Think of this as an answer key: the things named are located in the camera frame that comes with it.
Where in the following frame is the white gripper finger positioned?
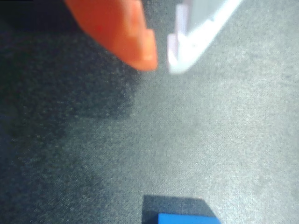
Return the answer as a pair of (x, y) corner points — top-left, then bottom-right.
(167, 0), (243, 75)

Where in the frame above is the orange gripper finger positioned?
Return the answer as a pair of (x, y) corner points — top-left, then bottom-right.
(64, 0), (158, 71)

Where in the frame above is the blue cube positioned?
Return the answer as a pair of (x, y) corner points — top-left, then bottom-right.
(142, 195), (221, 224)

